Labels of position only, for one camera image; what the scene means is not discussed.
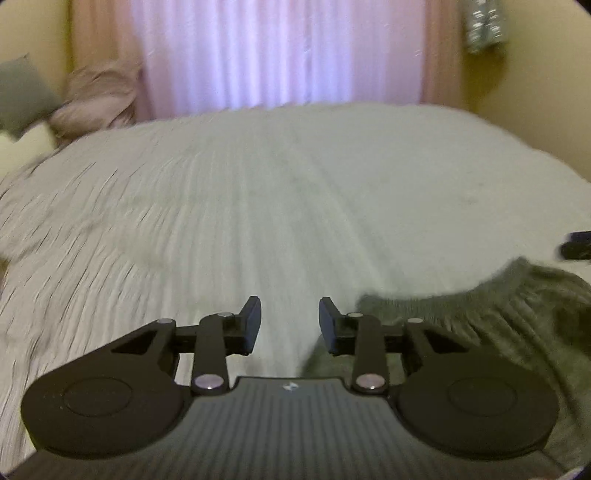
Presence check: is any crumpled pink blanket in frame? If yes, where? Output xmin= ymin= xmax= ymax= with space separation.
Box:
xmin=50 ymin=59 xmax=140 ymax=141

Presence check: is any hanging patterned grey cloth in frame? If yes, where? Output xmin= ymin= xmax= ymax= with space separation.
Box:
xmin=463 ymin=0 xmax=509 ymax=54

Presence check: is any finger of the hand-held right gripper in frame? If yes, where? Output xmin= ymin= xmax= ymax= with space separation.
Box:
xmin=558 ymin=231 xmax=591 ymax=262

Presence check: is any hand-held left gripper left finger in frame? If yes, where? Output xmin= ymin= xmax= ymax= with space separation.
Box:
xmin=109 ymin=295 xmax=262 ymax=396

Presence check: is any pink curtain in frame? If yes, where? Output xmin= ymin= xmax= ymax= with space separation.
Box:
xmin=419 ymin=0 xmax=468 ymax=110
xmin=69 ymin=0 xmax=155 ymax=121

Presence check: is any sheer white curtain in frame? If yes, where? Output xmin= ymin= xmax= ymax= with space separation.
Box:
xmin=131 ymin=0 xmax=428 ymax=118

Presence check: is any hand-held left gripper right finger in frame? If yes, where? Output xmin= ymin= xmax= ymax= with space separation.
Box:
xmin=318 ymin=296 xmax=468 ymax=396

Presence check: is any olive green knit sweater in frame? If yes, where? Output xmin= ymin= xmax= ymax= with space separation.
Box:
xmin=299 ymin=257 xmax=591 ymax=476

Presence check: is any white ribbed bedspread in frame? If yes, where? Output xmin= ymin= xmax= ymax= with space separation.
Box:
xmin=0 ymin=103 xmax=591 ymax=467

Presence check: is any grey pillow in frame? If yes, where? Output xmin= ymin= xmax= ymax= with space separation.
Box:
xmin=0 ymin=53 xmax=60 ymax=138

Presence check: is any cream pillow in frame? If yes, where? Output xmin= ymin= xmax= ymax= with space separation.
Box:
xmin=0 ymin=124 xmax=62 ymax=178

